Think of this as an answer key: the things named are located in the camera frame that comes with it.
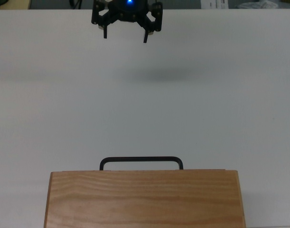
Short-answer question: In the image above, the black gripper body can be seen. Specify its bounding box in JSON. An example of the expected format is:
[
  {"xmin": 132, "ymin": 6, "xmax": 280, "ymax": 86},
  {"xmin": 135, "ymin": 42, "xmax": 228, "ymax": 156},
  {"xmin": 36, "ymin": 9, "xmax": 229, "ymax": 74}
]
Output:
[{"xmin": 106, "ymin": 0, "xmax": 149, "ymax": 23}]

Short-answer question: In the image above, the black metal drawer handle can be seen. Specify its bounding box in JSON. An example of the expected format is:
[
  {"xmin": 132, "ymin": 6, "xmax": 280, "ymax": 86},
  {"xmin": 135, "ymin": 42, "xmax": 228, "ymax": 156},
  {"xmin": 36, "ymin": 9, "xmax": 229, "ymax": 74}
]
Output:
[{"xmin": 99, "ymin": 156, "xmax": 184, "ymax": 171}]

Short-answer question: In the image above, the wooden two-drawer cabinet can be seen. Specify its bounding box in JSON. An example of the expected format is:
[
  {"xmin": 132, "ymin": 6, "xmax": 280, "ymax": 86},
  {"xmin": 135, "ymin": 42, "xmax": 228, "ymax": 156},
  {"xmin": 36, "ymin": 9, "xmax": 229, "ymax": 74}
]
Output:
[{"xmin": 43, "ymin": 169, "xmax": 246, "ymax": 228}]

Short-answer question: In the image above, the white printed paper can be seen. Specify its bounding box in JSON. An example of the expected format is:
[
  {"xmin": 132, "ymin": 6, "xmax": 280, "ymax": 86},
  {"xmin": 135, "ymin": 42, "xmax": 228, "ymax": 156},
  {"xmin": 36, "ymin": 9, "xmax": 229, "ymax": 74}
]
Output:
[{"xmin": 200, "ymin": 0, "xmax": 229, "ymax": 10}]

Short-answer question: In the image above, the grey crumpled bag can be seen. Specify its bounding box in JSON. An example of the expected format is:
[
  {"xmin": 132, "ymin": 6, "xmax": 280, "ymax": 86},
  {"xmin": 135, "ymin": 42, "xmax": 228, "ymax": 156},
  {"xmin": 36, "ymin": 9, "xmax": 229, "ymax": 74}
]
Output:
[{"xmin": 237, "ymin": 0, "xmax": 283, "ymax": 10}]

